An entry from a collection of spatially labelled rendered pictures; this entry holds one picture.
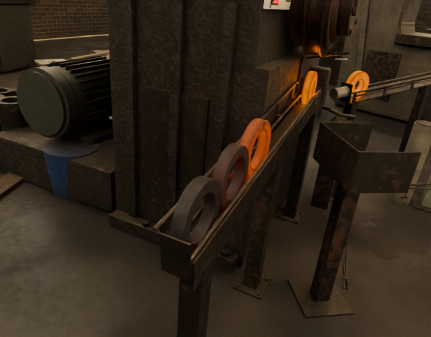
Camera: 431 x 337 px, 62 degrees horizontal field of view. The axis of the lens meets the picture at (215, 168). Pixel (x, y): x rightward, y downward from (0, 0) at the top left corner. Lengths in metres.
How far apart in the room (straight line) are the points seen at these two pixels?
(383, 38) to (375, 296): 3.16
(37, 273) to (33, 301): 0.15
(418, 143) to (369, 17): 2.31
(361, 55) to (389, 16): 0.45
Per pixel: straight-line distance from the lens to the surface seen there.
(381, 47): 4.41
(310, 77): 1.71
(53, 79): 2.06
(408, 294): 1.84
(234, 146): 0.91
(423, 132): 2.38
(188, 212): 0.73
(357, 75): 2.14
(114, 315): 1.48
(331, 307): 1.61
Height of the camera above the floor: 1.09
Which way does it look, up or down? 26 degrees down
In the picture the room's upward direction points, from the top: 5 degrees clockwise
